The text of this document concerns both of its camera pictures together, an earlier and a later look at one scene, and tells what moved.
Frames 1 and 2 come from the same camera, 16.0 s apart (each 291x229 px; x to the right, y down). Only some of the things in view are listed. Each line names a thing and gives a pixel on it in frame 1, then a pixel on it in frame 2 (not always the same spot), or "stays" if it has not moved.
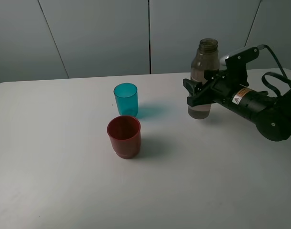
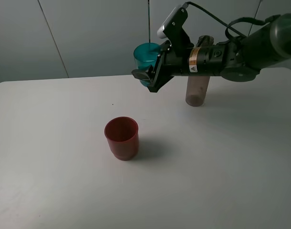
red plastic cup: (125, 132) stays
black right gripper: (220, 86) to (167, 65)
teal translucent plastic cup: (126, 96) to (146, 54)
